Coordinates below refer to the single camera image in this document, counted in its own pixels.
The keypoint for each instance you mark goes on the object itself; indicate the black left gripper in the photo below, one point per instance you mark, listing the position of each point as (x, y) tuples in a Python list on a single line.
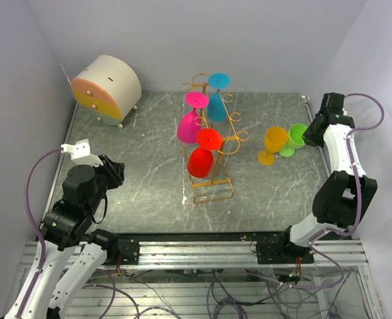
[(114, 170)]

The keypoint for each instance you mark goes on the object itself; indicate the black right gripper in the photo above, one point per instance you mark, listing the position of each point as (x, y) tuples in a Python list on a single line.
[(309, 138)]

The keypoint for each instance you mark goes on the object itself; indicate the green wine glass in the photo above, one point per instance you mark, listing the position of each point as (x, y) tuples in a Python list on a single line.
[(295, 140)]

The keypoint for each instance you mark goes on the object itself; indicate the orange wine glass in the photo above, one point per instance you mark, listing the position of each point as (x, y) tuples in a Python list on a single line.
[(274, 140)]

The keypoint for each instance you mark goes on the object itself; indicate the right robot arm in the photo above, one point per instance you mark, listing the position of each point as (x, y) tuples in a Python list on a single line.
[(339, 205)]

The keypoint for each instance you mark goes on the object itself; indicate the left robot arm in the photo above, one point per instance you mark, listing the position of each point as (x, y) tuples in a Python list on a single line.
[(67, 255)]

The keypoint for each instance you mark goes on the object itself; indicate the red wine glass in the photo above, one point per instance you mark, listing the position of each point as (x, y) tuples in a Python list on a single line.
[(201, 159)]

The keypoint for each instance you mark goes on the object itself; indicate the pink wine glass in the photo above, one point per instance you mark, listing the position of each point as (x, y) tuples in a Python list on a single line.
[(191, 123)]

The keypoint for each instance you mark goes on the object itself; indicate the blue wine glass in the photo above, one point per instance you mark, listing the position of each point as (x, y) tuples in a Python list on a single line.
[(215, 110)]

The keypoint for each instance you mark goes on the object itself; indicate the round white drawer cabinet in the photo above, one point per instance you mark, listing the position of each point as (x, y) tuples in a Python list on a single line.
[(108, 89)]

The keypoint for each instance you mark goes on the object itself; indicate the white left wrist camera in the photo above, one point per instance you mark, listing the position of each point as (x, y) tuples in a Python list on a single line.
[(80, 153)]

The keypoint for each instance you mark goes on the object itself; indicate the gold wire glass rack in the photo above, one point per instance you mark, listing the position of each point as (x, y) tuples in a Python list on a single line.
[(218, 184)]

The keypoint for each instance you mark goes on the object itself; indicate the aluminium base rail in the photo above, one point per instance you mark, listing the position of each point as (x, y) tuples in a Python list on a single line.
[(230, 250)]

